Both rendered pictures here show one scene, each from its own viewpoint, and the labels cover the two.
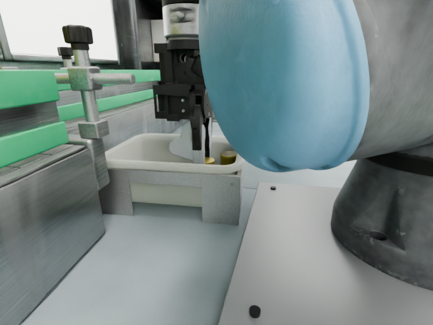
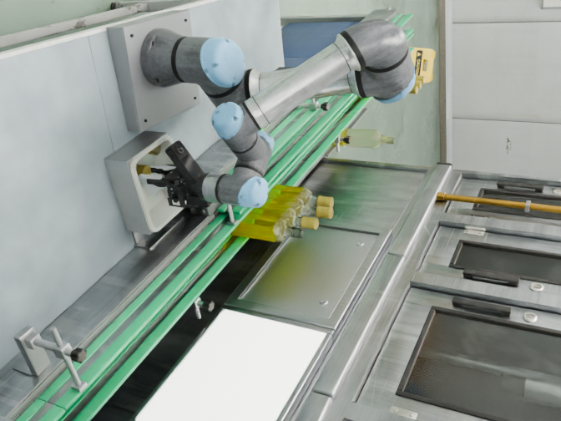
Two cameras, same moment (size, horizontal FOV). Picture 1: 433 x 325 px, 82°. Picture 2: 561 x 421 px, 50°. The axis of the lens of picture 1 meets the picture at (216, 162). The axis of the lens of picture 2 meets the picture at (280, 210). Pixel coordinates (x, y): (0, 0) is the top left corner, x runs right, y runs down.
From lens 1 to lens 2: 1.81 m
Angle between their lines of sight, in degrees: 116
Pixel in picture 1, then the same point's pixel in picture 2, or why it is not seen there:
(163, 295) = (178, 132)
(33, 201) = (215, 167)
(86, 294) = not seen: hidden behind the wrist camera
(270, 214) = (164, 111)
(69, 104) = (201, 240)
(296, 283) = (186, 91)
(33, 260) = (204, 163)
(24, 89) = not seen: hidden behind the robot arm
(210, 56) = not seen: hidden behind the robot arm
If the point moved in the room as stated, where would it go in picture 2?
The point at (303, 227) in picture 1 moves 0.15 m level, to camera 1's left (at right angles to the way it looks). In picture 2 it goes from (166, 96) to (184, 141)
